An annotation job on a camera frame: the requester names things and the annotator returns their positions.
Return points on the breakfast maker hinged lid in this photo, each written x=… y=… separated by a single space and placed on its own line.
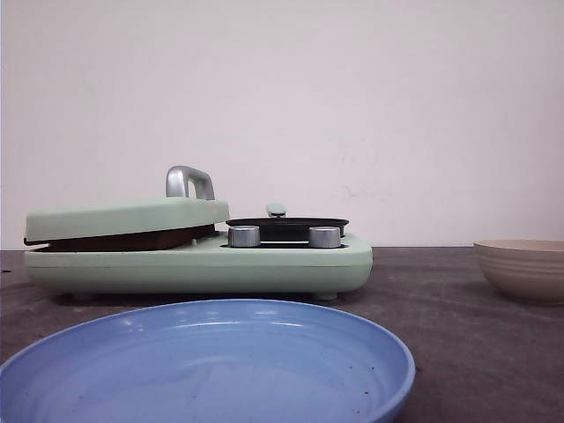
x=189 y=202

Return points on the cream ribbed bowl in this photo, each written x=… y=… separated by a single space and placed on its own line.
x=529 y=270

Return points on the mint green breakfast maker base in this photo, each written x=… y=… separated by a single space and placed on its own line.
x=207 y=266

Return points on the right silver control knob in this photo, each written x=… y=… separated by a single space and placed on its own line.
x=324 y=237

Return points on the silver control knob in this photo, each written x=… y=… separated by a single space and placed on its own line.
x=244 y=237
x=324 y=237

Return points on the left silver control knob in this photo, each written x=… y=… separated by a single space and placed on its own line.
x=244 y=237

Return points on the blue plate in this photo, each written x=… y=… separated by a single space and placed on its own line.
x=212 y=361

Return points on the black frying pan mint handle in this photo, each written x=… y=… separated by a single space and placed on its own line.
x=279 y=227

